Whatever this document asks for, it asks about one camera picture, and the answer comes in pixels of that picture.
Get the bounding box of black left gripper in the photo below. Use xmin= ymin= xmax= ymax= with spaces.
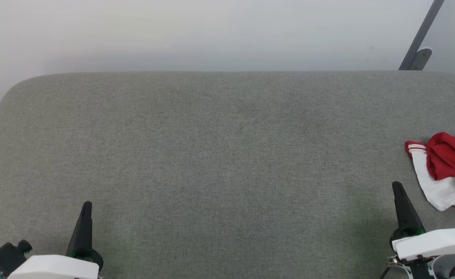
xmin=65 ymin=201 xmax=104 ymax=272

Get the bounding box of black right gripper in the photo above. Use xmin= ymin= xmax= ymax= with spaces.
xmin=390 ymin=181 xmax=426 ymax=248

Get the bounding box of red and white garment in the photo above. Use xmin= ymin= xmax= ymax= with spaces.
xmin=405 ymin=132 xmax=455 ymax=215

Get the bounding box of grey fabric sofa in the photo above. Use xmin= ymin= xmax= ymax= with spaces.
xmin=0 ymin=71 xmax=455 ymax=279

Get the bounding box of grey metal pole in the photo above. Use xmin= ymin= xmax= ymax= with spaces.
xmin=399 ymin=0 xmax=445 ymax=71

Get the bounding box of grey metal pole bracket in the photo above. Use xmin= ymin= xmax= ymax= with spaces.
xmin=410 ymin=47 xmax=433 ymax=71

